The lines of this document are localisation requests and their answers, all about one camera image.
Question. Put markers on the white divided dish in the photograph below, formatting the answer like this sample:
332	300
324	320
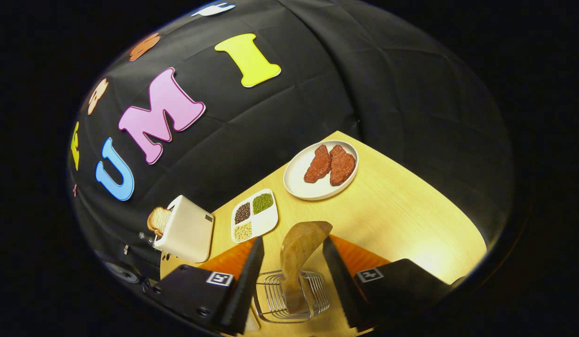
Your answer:
266	222

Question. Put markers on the green beans pile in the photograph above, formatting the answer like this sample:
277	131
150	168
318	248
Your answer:
262	203

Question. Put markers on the white round plate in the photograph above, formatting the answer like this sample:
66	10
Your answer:
298	185

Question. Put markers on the white toaster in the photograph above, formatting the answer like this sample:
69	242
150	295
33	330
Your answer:
186	229

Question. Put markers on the red meat piece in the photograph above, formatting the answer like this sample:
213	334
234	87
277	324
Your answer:
318	164
341	164

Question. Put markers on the yellow beans pile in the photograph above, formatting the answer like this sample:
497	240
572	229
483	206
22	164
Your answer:
243	231

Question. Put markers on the bread slice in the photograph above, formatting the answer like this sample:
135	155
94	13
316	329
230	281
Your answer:
159	220

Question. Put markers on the wooden spoon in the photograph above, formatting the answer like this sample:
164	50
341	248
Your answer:
298	248

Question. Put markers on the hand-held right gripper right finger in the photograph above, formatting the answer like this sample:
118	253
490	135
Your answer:
340	285

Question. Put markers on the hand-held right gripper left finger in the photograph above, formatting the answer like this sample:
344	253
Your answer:
247	290

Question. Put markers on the dark beans pile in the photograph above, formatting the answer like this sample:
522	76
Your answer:
242	213

